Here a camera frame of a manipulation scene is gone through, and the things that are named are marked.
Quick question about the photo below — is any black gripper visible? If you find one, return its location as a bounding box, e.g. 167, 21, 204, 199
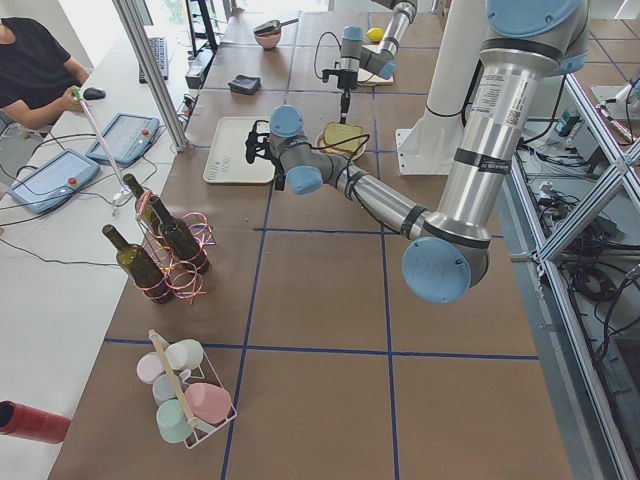
259, 133, 286, 191
335, 59, 358, 124

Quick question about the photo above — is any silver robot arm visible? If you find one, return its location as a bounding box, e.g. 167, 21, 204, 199
322, 1, 418, 124
246, 1, 589, 303

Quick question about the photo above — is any white bear tray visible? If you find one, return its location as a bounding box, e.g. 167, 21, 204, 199
203, 116, 275, 184

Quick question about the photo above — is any wooden cutting board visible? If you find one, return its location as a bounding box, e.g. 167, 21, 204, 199
357, 45, 397, 85

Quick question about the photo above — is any white round plate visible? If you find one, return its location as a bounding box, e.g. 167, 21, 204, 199
316, 122, 365, 159

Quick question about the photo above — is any yellow lemon right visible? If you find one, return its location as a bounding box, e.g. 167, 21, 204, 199
367, 27, 384, 44

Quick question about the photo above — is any pink bowl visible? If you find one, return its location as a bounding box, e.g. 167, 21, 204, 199
254, 28, 281, 50

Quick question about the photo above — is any grey folded cloth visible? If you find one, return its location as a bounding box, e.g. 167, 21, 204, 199
228, 74, 261, 95

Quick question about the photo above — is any metal scoop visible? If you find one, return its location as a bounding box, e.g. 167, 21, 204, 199
253, 18, 299, 36

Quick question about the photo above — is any blue teach pendant far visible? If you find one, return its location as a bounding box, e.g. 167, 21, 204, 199
102, 113, 160, 167

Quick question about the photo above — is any blue teach pendant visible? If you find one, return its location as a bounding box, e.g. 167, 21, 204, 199
9, 149, 100, 214
102, 113, 160, 167

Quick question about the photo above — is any dark green wine bottle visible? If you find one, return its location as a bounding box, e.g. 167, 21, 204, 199
102, 224, 174, 304

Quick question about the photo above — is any black keyboard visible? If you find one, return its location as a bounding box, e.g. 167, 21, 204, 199
148, 37, 169, 80

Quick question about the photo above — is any white cup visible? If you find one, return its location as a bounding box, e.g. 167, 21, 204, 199
165, 339, 204, 370

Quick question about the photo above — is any black computer mouse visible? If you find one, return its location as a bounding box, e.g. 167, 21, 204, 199
82, 87, 106, 101

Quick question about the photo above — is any pink striped stick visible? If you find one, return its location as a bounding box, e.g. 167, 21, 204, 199
71, 87, 131, 207

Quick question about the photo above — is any blue teach pendant near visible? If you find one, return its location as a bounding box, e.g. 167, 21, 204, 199
9, 149, 100, 214

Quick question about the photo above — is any lilac cup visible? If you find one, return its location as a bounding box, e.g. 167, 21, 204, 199
136, 352, 165, 385

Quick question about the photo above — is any pink cup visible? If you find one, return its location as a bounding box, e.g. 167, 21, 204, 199
184, 382, 232, 424

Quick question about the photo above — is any grey blue cup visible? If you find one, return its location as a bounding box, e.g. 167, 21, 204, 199
152, 374, 177, 406

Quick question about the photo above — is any seated person black shirt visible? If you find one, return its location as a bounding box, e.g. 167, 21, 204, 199
1, 17, 89, 130

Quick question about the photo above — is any mint green cup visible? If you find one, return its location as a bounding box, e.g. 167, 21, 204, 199
156, 399, 193, 444

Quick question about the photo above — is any red cylinder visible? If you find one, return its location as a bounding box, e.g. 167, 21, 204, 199
1, 400, 71, 444

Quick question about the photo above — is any white pedestal column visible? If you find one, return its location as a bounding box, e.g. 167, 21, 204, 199
396, 0, 488, 175

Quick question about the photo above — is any copper wire bottle rack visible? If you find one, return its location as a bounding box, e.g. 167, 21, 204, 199
136, 190, 215, 302

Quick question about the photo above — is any aluminium frame post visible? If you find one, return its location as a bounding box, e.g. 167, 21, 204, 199
113, 0, 189, 152

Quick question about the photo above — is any white wire cup rack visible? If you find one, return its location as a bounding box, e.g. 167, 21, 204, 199
136, 330, 237, 449

